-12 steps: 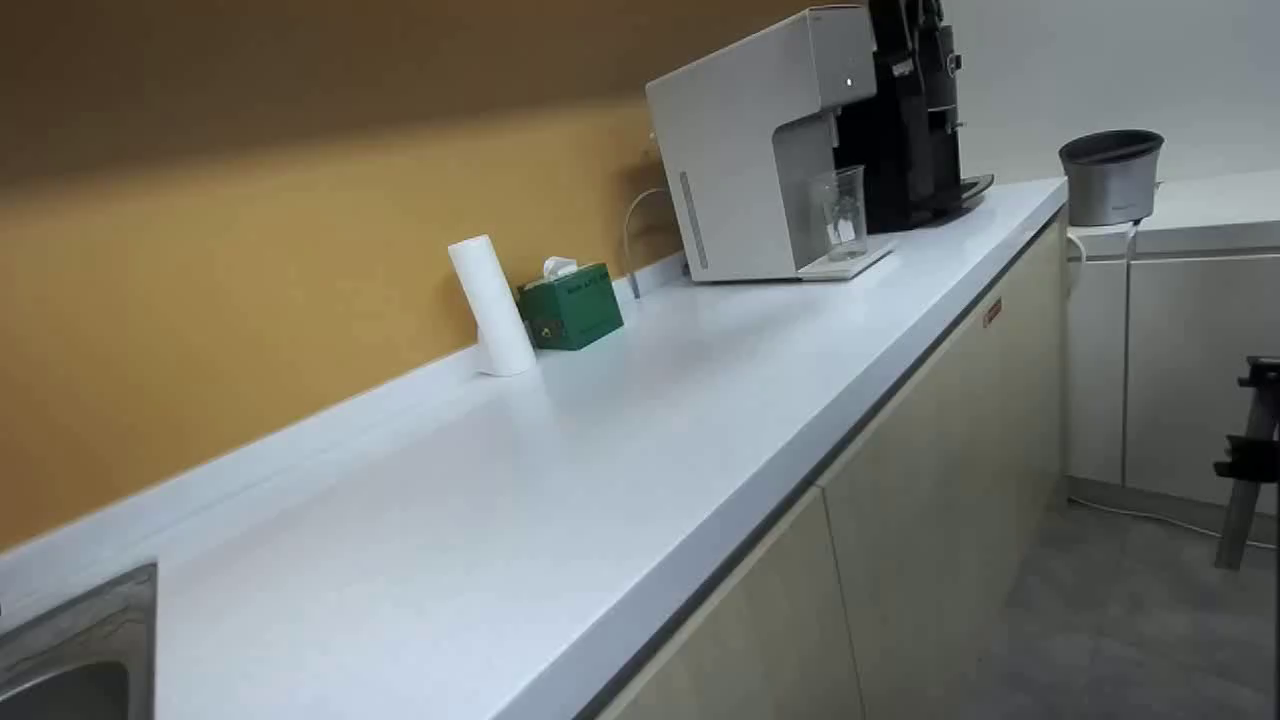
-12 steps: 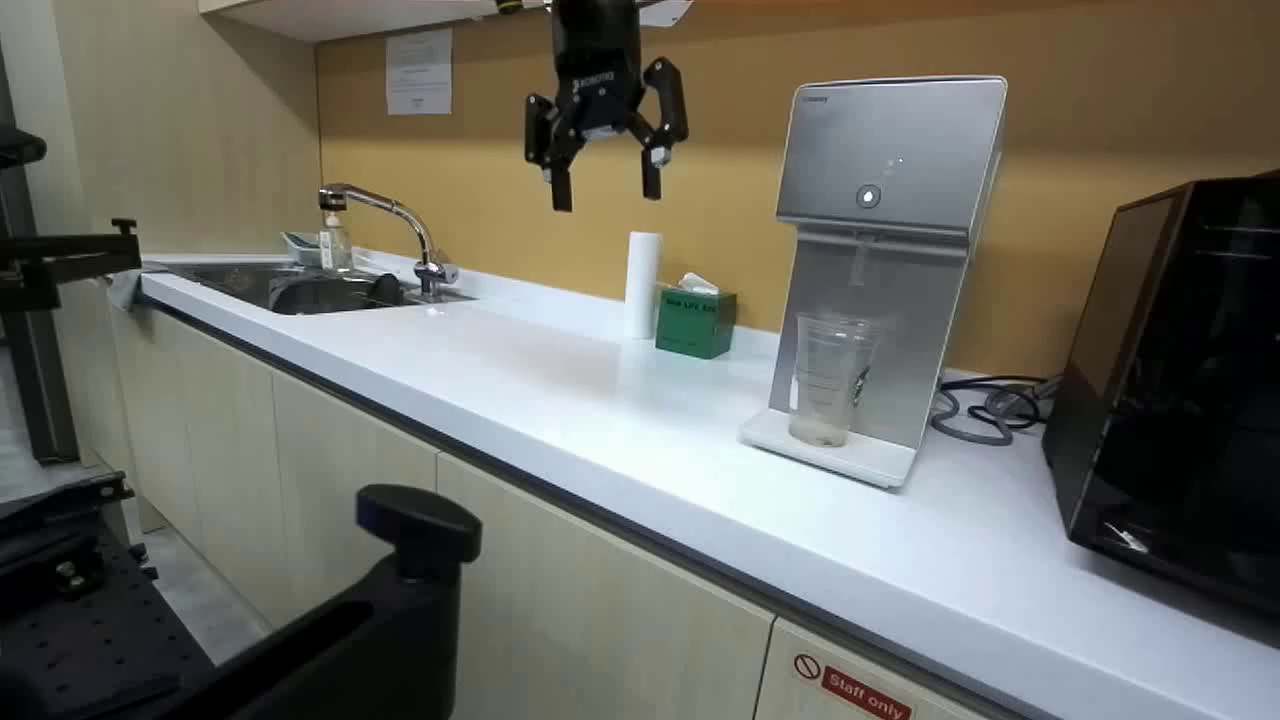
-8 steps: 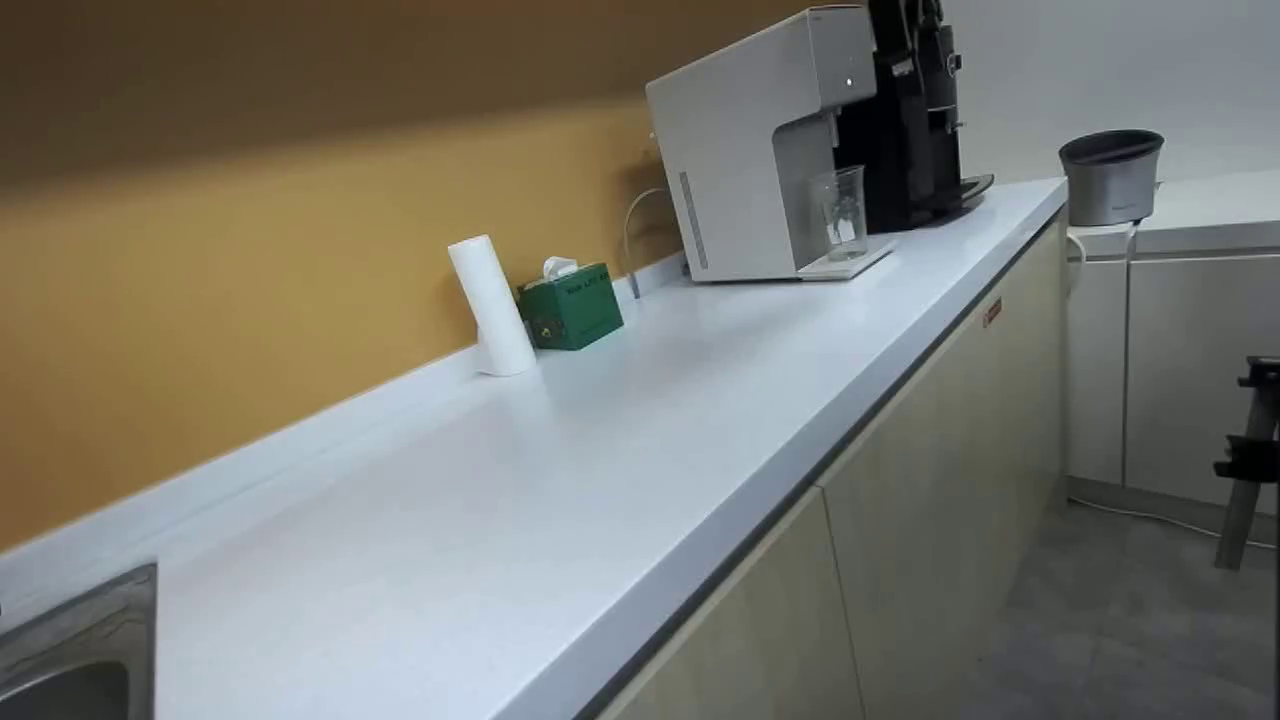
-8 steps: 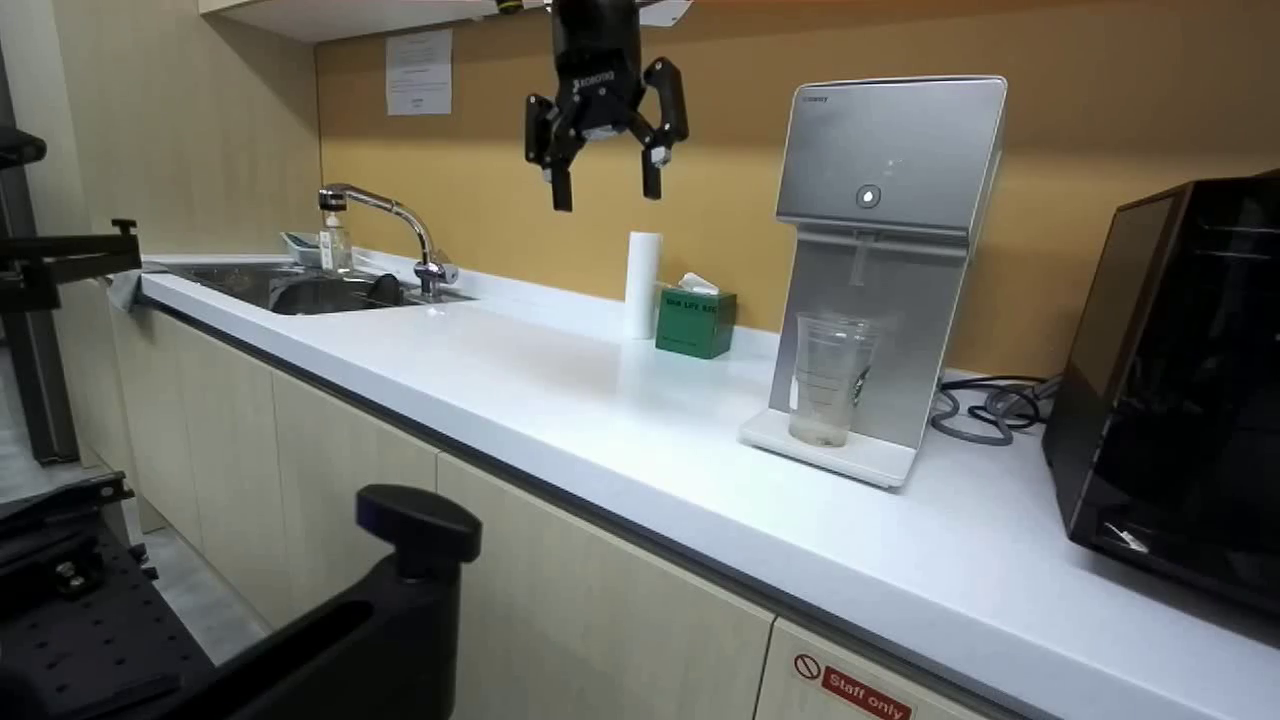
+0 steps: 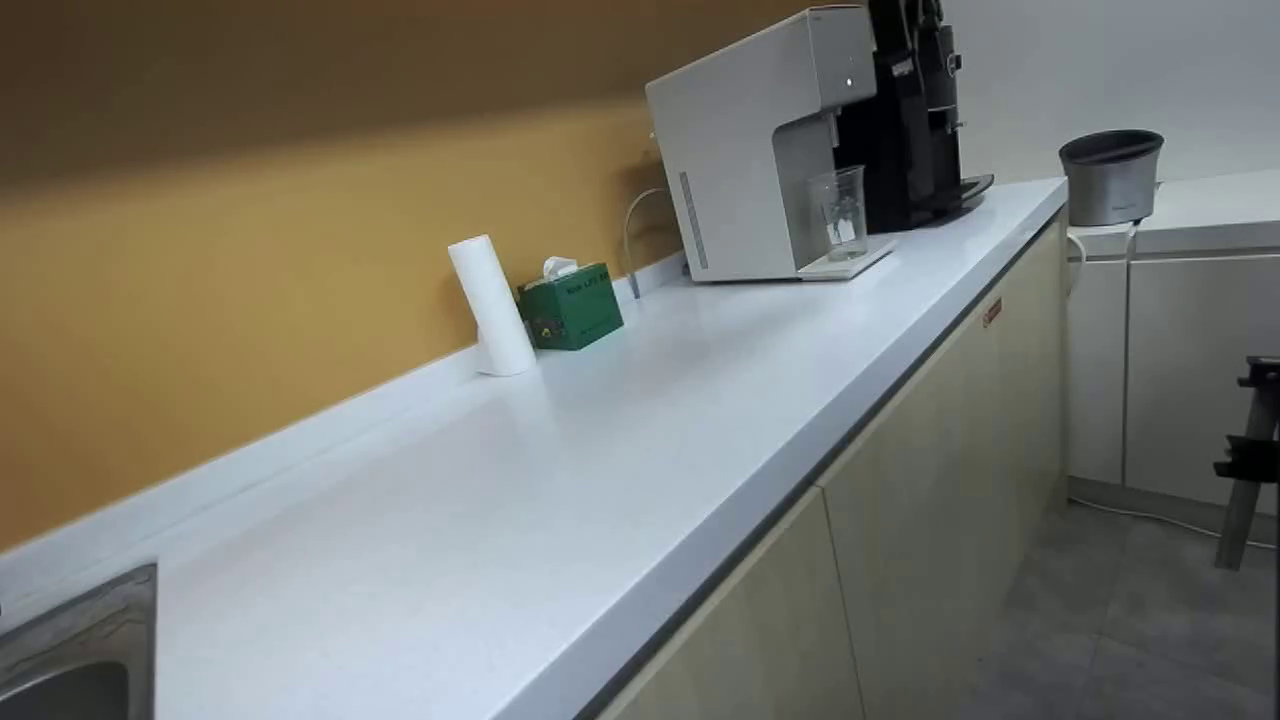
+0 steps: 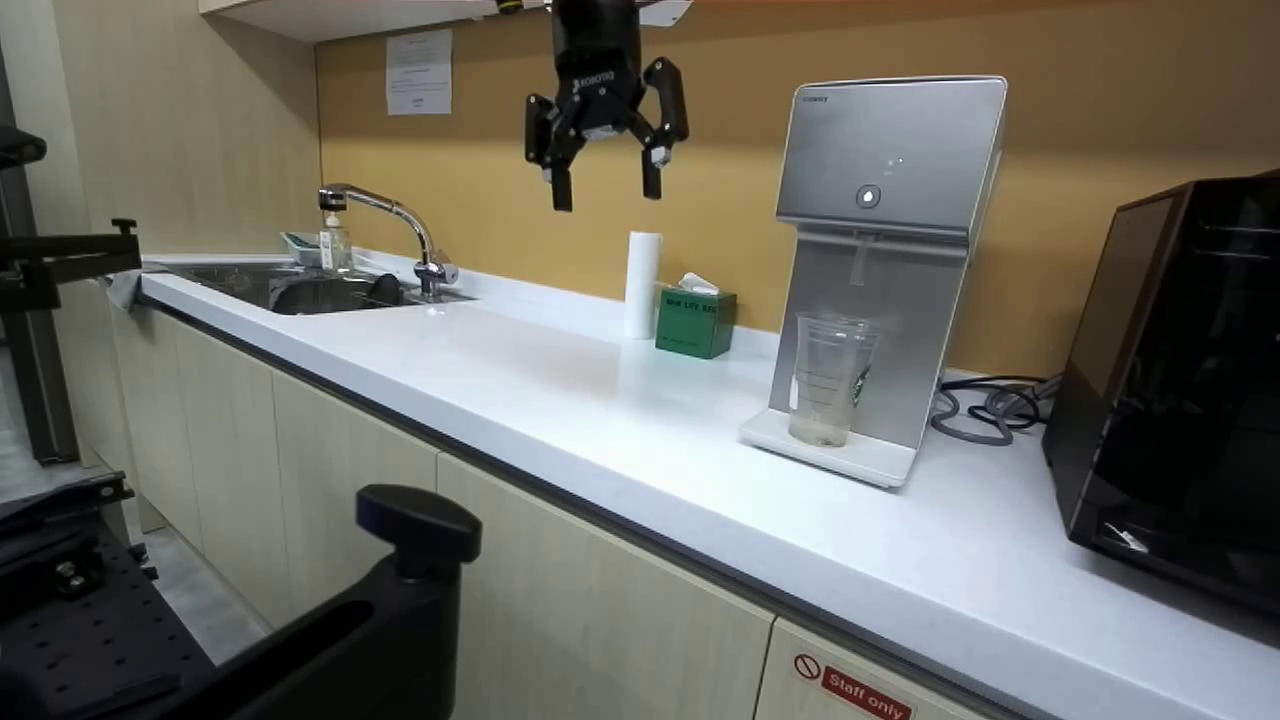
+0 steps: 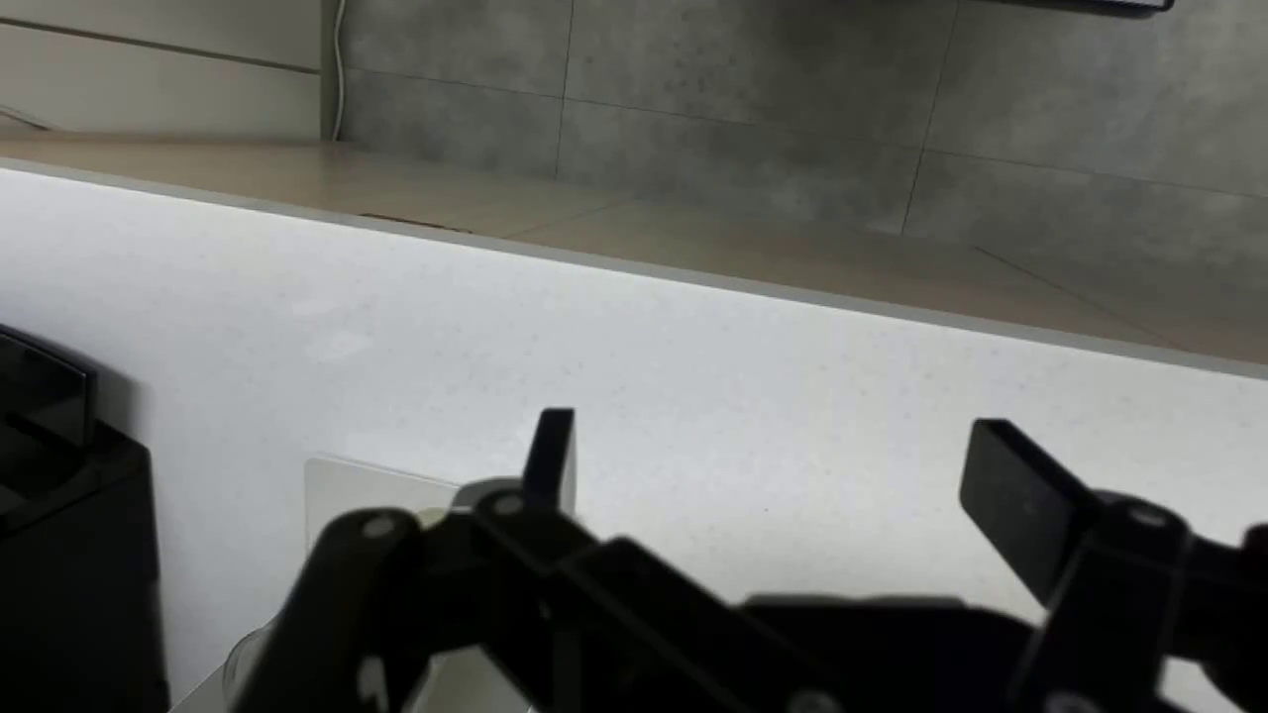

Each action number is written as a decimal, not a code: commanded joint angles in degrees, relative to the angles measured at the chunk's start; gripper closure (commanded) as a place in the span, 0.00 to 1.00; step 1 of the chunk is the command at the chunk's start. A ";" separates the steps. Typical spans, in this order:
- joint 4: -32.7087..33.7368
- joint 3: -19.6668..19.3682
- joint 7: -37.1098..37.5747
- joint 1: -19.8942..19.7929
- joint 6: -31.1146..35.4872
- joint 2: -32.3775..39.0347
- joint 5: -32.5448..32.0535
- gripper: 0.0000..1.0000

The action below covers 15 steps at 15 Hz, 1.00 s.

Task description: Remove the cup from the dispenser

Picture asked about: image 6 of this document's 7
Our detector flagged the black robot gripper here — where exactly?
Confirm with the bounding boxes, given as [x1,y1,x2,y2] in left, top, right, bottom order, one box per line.
[519,0,690,215]

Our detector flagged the black coffee machine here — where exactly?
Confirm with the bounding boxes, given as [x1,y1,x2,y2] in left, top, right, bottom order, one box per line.
[1038,168,1280,620]

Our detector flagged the stainless steel sink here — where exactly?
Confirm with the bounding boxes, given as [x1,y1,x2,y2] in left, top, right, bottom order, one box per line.
[155,256,471,319]

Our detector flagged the white paper wall notice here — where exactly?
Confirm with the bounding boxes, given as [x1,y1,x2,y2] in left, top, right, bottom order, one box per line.
[385,27,460,119]

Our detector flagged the black padded armrest post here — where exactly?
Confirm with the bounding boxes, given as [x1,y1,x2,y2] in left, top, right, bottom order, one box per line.
[194,479,484,720]

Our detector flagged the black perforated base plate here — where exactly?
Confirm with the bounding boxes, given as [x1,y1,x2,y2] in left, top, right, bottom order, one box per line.
[0,505,223,720]

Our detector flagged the black power cable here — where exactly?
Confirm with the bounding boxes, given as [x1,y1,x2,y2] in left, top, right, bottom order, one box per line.
[924,371,1060,447]

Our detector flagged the beige cabinet door with sticker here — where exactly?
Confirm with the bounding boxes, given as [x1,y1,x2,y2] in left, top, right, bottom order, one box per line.
[751,613,996,720]

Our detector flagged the black camera stand with clamp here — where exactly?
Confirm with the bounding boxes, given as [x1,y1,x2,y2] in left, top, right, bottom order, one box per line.
[0,52,143,474]

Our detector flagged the red white warning sticker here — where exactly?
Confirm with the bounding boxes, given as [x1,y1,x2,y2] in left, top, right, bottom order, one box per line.
[788,649,918,720]

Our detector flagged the white paper towel roll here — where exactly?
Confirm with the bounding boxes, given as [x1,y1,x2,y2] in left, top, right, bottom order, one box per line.
[622,228,668,346]

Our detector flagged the clear plastic cup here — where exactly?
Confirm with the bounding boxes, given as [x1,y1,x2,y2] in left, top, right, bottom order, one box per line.
[788,309,883,453]

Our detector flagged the green tissue box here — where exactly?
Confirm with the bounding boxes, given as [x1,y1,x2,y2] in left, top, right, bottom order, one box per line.
[653,271,739,366]

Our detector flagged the chrome sink faucet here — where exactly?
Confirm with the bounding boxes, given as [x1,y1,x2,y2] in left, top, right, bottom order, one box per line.
[317,180,462,302]

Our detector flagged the small clear soap bottle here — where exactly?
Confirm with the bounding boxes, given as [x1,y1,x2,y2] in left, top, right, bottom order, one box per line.
[317,212,356,282]

